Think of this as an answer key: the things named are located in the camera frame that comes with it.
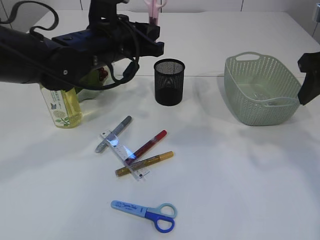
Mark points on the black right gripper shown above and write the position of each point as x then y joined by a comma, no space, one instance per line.
309,63

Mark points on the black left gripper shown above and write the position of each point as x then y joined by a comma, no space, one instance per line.
115,38

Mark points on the purple grape bunch with leaves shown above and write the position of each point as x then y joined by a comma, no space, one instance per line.
103,74

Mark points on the pink scissors with sheath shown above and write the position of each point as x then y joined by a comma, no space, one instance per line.
153,10

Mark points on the clear plastic sheet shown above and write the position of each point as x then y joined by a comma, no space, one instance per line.
259,96

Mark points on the yellow tea bottle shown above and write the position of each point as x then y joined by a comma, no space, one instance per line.
63,106

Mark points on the blue scissors with sheath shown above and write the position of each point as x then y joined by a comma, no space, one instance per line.
153,214

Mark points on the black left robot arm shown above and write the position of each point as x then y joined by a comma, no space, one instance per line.
62,62

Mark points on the green plastic woven basket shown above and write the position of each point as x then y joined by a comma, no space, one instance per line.
267,74

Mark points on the black mesh pen holder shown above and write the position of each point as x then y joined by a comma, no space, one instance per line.
169,81

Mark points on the silver glitter pen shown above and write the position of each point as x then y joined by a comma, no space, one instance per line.
115,132

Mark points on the red glitter pen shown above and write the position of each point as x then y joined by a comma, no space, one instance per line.
147,146

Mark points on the gold glitter pen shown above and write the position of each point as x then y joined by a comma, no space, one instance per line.
144,163

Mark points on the clear plastic ruler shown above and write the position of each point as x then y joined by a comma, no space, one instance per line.
125,155

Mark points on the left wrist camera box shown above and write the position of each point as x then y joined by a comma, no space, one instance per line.
104,11

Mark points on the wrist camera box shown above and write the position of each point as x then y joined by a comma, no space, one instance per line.
316,13
104,11

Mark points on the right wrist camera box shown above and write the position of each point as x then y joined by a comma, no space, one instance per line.
316,13

